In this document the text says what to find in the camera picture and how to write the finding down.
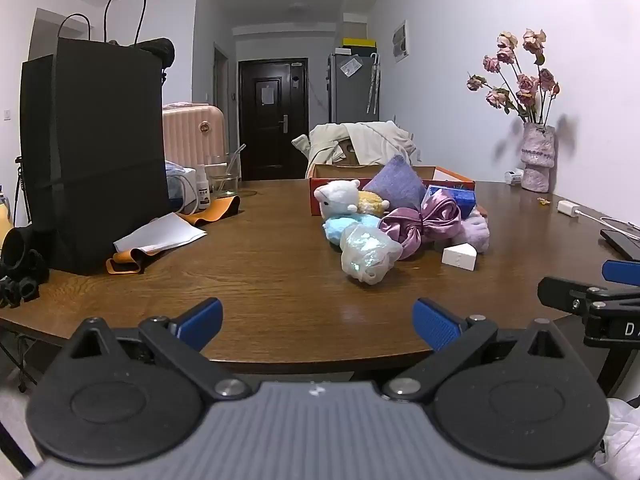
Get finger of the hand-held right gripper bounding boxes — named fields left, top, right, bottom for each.
left=537, top=276, right=640, bottom=321
left=601, top=260, right=640, bottom=283

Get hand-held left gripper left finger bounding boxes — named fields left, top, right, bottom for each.
left=60, top=297, right=253, bottom=402

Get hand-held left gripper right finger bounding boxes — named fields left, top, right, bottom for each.
left=381, top=297, right=576, bottom=403

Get white foam wedge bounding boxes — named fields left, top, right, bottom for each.
left=441, top=241, right=479, bottom=272

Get clear plastic bag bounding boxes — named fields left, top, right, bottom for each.
left=340, top=224, right=403, bottom=286

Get light purple plush toy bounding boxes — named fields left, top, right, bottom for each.
left=442, top=210, right=492, bottom=253

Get purple satin bow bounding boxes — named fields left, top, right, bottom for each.
left=378, top=195, right=463, bottom=260

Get blue tissue packet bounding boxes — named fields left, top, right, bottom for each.
left=425, top=185, right=476, bottom=220

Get blue plush toy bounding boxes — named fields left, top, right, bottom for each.
left=322, top=212, right=383, bottom=246

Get yellow plush toy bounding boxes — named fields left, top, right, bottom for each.
left=357, top=190, right=391, bottom=217

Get purple pillow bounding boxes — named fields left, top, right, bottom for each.
left=361, top=155, right=428, bottom=211

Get white plush sheep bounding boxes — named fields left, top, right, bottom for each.
left=313, top=179, right=362, bottom=221

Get orange cardboard box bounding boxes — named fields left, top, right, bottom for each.
left=309, top=162, right=476, bottom=217

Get black phone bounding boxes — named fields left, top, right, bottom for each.
left=600, top=228, right=640, bottom=261

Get white paper sheet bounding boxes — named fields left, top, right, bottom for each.
left=113, top=212, right=208, bottom=255

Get white padded cloth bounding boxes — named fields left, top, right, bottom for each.
left=595, top=395, right=640, bottom=480

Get white spray bottle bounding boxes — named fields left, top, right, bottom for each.
left=195, top=164, right=211, bottom=211

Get pink textured vase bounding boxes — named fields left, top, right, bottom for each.
left=520, top=122, right=557, bottom=193

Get glass jar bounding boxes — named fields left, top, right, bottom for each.
left=207, top=144, right=247, bottom=197

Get pack of face masks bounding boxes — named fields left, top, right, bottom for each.
left=165, top=160, right=199, bottom=202

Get pink suitcase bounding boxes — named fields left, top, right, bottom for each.
left=162, top=102, right=226, bottom=168

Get black paper bag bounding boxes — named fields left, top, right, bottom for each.
left=19, top=0, right=176, bottom=277

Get brown chair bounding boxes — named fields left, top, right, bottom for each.
left=330, top=139, right=362, bottom=166

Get dark entrance door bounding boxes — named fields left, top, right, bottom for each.
left=238, top=58, right=309, bottom=181

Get beige coat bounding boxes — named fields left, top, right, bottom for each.
left=292, top=121, right=418, bottom=178

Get black plastic cylinder parts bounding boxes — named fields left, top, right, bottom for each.
left=0, top=227, right=51, bottom=308

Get grey room door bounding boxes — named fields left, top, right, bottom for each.
left=214, top=42, right=230, bottom=181

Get dried pink roses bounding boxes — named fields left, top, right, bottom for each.
left=466, top=28, right=561, bottom=126

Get black tripod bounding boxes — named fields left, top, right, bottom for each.
left=12, top=157, right=32, bottom=226

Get grey refrigerator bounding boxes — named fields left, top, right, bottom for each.
left=327, top=52, right=381, bottom=123

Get folded umbrella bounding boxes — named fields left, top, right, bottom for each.
left=366, top=52, right=382, bottom=113

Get black cloth bundle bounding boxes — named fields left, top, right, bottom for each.
left=112, top=37, right=176, bottom=71

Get yellow box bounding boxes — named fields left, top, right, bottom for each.
left=341, top=37, right=377, bottom=55

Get white cable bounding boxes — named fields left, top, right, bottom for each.
left=575, top=210, right=640, bottom=233

